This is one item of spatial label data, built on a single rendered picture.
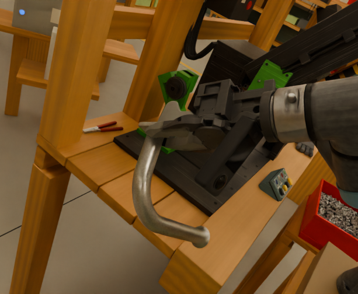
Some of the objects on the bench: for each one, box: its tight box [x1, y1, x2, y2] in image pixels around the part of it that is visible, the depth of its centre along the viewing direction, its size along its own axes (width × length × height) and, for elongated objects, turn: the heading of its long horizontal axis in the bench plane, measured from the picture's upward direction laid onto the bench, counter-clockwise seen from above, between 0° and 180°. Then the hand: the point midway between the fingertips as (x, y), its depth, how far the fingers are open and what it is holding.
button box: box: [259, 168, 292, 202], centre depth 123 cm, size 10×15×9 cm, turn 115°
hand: (156, 139), depth 55 cm, fingers closed on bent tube, 3 cm apart
